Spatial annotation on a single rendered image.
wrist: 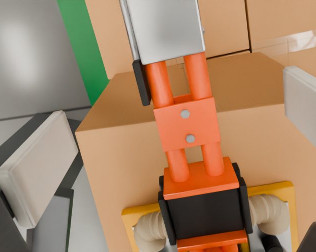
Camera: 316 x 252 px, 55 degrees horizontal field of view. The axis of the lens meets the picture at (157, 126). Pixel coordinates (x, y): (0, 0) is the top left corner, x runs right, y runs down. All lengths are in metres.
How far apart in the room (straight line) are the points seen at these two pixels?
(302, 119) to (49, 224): 0.79
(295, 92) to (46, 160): 0.13
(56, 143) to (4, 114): 1.51
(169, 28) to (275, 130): 0.27
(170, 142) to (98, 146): 0.20
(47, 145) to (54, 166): 0.01
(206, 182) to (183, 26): 0.16
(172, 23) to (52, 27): 1.21
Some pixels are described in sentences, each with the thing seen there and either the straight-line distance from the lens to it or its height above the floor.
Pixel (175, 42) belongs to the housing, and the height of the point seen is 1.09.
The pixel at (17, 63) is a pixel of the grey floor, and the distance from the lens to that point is 1.56.
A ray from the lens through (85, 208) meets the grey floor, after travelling 1.81.
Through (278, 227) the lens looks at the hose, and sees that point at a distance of 0.50.
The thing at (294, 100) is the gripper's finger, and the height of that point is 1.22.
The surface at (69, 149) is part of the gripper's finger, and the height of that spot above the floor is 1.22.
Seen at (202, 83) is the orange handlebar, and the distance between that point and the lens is 0.30.
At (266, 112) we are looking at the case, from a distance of 0.48.
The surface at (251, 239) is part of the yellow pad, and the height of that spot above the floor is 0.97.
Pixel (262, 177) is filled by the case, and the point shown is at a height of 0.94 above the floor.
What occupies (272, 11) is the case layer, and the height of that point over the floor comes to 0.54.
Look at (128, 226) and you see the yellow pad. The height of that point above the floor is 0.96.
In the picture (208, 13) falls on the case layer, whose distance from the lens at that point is 0.84.
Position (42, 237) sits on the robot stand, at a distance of 0.93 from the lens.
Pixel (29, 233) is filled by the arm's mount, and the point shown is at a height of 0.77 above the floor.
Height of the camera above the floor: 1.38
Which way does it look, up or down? 67 degrees down
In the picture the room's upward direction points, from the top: 175 degrees counter-clockwise
